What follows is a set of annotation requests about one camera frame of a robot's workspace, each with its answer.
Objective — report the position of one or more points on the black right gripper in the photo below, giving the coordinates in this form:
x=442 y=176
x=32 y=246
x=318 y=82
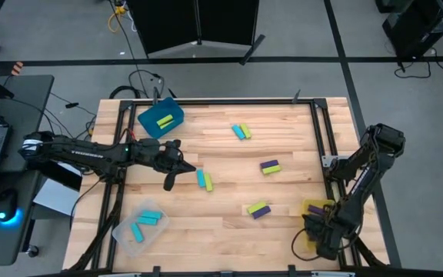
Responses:
x=327 y=234

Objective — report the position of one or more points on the black control box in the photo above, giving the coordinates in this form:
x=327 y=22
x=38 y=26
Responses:
x=65 y=177

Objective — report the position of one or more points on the silver mounting plate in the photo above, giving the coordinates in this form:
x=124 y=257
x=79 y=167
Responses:
x=327 y=160

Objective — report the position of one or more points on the black computer mouse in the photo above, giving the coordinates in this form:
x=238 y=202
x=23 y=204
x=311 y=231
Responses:
x=6 y=202

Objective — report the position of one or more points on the lime green toy block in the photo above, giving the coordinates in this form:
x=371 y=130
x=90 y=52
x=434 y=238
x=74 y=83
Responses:
x=164 y=119
x=271 y=169
x=257 y=207
x=167 y=124
x=245 y=131
x=208 y=182

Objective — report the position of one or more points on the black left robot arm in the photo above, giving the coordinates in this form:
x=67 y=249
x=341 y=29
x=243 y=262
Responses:
x=87 y=154

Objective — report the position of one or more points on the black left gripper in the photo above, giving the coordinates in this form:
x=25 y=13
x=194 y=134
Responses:
x=160 y=154

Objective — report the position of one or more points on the blue plastic bin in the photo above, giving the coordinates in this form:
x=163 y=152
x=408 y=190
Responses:
x=148 y=123

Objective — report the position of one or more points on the yellow plastic bin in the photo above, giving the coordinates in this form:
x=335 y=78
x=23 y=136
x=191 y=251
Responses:
x=307 y=204

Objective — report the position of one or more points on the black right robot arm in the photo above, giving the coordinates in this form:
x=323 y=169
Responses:
x=364 y=175

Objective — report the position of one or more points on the black computer tower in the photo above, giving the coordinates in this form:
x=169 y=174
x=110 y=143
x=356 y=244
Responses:
x=417 y=27

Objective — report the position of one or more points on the clear plastic bin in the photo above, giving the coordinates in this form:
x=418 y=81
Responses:
x=125 y=240

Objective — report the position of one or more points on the white sheet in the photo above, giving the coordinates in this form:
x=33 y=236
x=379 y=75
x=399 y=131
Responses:
x=56 y=198

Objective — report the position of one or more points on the black aluminium table frame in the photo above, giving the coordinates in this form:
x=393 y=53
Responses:
x=206 y=102

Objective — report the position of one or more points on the black folding room divider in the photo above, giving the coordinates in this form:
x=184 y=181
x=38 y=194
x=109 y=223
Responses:
x=167 y=23

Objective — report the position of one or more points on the black caster wheel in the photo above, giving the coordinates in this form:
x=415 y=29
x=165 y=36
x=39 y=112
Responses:
x=33 y=251

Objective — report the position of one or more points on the black side desk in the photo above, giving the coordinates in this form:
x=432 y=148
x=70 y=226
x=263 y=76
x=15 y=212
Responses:
x=25 y=111

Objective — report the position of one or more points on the purple toy block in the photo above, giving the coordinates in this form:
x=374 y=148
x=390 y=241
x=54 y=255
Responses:
x=269 y=164
x=262 y=212
x=315 y=210

